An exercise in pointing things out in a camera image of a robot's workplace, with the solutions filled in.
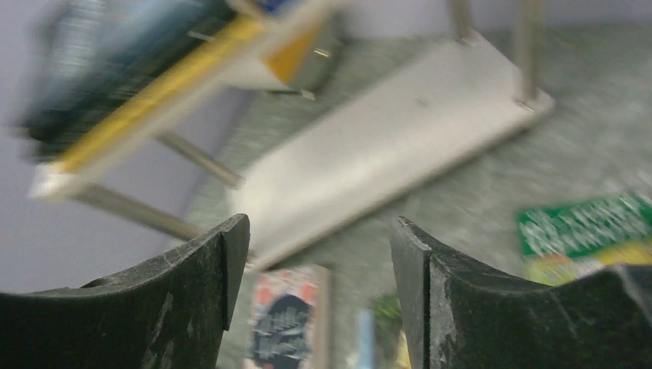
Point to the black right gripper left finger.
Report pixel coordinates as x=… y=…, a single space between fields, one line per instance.
x=167 y=312

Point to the blue Nineteen Eighty-Four book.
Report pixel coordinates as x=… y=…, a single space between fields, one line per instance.
x=87 y=30

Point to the dark green garden book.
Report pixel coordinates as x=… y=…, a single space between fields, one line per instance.
x=390 y=344

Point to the yellow Little Prince book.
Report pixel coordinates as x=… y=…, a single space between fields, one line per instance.
x=243 y=35

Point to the white two-tier shelf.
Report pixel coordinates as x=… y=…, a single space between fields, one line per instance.
x=458 y=98

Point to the floral Little Women book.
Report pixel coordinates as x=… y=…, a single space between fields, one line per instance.
x=290 y=319

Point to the green 104-storey treehouse book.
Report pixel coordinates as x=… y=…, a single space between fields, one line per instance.
x=569 y=241

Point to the black Moon and Sixpence book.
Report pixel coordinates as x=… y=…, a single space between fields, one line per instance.
x=74 y=110

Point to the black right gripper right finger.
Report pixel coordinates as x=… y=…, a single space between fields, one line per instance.
x=459 y=312

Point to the light blue glue stick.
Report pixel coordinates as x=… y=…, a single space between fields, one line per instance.
x=366 y=339

